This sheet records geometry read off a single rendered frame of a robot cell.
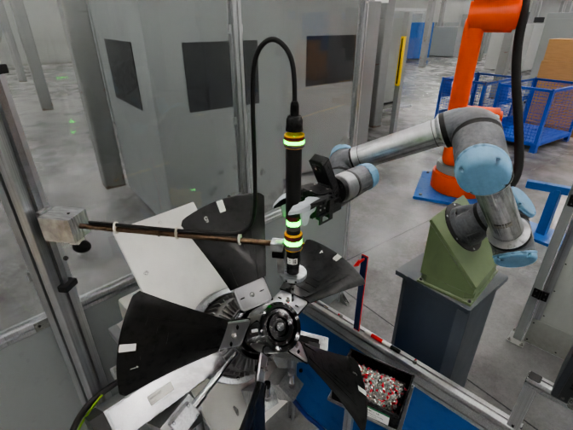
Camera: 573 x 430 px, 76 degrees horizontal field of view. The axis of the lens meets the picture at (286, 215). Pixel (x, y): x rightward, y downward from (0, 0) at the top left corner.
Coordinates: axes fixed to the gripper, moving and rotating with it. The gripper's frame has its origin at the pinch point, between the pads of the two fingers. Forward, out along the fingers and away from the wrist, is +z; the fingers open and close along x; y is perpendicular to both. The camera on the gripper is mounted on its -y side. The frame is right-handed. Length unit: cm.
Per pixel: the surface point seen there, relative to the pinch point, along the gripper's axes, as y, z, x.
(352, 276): 30.9, -25.0, -4.4
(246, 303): 27.6, 7.4, 6.1
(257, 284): 23.0, 4.2, 5.5
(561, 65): 27, -804, 89
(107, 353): 80, 28, 70
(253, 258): 17.0, 2.6, 8.4
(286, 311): 27.2, 2.8, -3.5
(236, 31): -33, -45, 70
